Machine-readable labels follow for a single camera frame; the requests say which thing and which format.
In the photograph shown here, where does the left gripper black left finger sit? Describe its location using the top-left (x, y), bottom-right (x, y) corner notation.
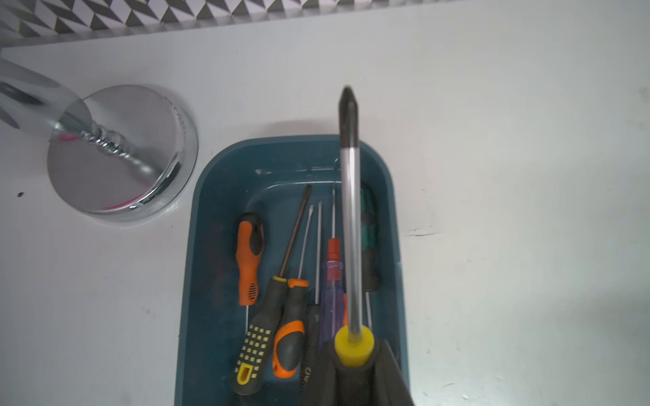
top-left (300, 342), bottom-right (338, 406)

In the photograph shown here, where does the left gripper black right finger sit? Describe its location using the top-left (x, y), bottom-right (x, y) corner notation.
top-left (373, 339), bottom-right (415, 406)

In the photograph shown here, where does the black yellow-tip screwdriver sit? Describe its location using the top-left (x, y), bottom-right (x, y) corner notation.
top-left (300, 202), bottom-right (323, 391)

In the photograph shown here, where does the small yellow black screwdriver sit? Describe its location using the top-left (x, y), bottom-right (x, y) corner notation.
top-left (334, 86), bottom-right (375, 405)

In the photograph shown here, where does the long orange black screwdriver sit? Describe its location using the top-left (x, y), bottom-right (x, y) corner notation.
top-left (273, 205), bottom-right (314, 379)

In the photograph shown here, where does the purple handled screwdriver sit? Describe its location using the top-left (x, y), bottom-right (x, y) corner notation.
top-left (319, 185), bottom-right (345, 348)

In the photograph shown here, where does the green handled screwdriver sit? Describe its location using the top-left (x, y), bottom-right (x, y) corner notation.
top-left (362, 184), bottom-right (382, 331)

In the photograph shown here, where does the small orange black screwdriver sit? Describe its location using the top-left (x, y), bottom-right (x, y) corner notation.
top-left (235, 212), bottom-right (265, 331)

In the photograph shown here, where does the teal plastic storage box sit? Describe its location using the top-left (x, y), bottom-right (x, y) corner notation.
top-left (175, 135), bottom-right (409, 405)

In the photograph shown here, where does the chrome glass holder stand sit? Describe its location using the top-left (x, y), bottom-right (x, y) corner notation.
top-left (1, 59), bottom-right (199, 222)

